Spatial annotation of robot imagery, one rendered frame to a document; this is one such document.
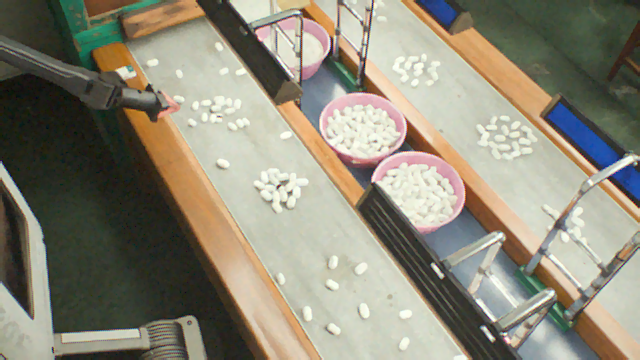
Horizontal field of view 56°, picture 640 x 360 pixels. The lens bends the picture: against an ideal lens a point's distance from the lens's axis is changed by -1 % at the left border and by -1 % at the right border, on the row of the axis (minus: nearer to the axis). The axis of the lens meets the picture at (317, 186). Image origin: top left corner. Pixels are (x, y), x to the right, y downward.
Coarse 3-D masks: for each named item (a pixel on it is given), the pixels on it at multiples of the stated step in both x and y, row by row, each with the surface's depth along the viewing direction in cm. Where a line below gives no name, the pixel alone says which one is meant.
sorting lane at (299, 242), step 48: (144, 48) 206; (192, 48) 207; (192, 96) 194; (240, 96) 194; (192, 144) 182; (240, 144) 182; (288, 144) 183; (240, 192) 172; (288, 192) 172; (336, 192) 173; (288, 240) 163; (336, 240) 163; (288, 288) 154; (384, 288) 155; (336, 336) 147; (384, 336) 148; (432, 336) 148
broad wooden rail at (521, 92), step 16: (400, 0) 226; (464, 32) 214; (464, 48) 209; (480, 48) 209; (480, 64) 204; (496, 64) 204; (512, 64) 205; (496, 80) 200; (512, 80) 200; (528, 80) 200; (512, 96) 195; (528, 96) 196; (544, 96) 196; (528, 112) 192; (544, 128) 188; (560, 144) 185; (576, 160) 181; (608, 192) 175; (624, 208) 173
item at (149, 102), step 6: (150, 84) 167; (138, 90) 162; (144, 90) 169; (150, 90) 167; (144, 96) 162; (150, 96) 163; (156, 96) 165; (138, 102) 161; (144, 102) 162; (150, 102) 163; (156, 102) 164; (162, 102) 163; (138, 108) 162; (144, 108) 163; (150, 108) 164; (156, 108) 164; (162, 108) 163; (150, 114) 166; (156, 114) 164; (150, 120) 166; (156, 120) 165
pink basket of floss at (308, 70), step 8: (288, 24) 216; (304, 24) 215; (312, 24) 214; (256, 32) 209; (264, 32) 213; (320, 32) 213; (320, 40) 214; (328, 40) 208; (328, 48) 205; (312, 64) 201; (320, 64) 208; (304, 72) 204; (312, 72) 208
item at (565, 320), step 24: (624, 168) 134; (576, 192) 133; (552, 240) 147; (576, 240) 140; (528, 264) 159; (600, 264) 136; (624, 264) 130; (528, 288) 163; (600, 288) 140; (552, 312) 158; (576, 312) 150
